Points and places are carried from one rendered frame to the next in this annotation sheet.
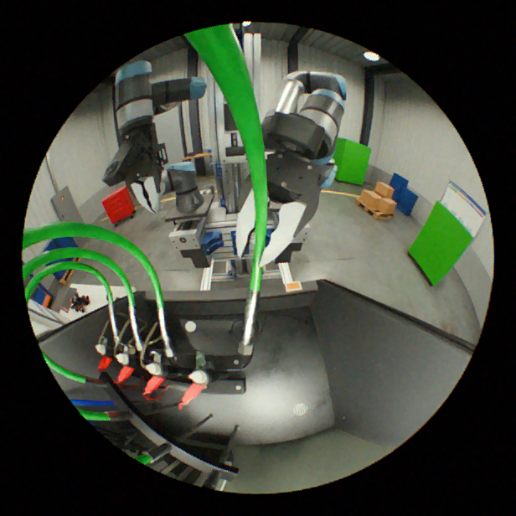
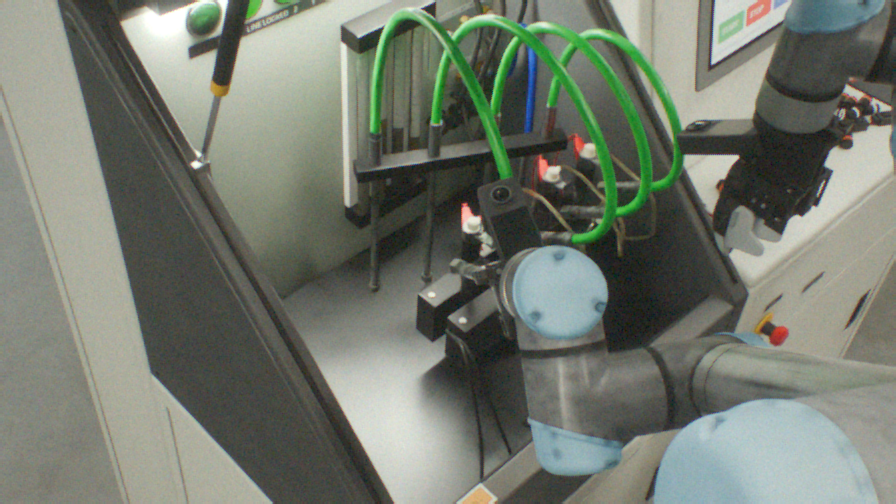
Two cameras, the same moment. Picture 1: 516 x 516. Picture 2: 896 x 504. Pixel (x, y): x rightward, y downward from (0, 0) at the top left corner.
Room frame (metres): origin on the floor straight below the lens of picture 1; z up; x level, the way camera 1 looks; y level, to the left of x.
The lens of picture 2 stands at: (0.71, -0.60, 2.07)
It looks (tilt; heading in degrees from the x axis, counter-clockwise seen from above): 45 degrees down; 139
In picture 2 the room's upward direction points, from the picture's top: 5 degrees clockwise
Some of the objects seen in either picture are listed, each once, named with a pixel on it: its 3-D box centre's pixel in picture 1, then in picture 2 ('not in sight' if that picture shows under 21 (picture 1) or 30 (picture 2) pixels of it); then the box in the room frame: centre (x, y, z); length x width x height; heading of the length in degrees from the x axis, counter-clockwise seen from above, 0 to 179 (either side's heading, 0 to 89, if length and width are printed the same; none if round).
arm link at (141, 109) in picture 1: (133, 116); (799, 97); (0.27, 0.24, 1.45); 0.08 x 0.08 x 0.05
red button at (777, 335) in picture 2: not in sight; (773, 332); (0.21, 0.56, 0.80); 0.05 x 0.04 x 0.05; 96
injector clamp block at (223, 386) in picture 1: (187, 371); (517, 289); (-0.03, 0.20, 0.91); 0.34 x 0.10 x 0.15; 96
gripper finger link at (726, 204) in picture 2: (150, 174); (732, 201); (0.26, 0.21, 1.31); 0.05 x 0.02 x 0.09; 96
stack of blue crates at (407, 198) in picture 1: (402, 193); not in sight; (3.96, -5.38, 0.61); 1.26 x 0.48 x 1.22; 5
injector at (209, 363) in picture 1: (217, 370); (472, 284); (-0.01, 0.09, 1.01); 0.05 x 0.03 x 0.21; 6
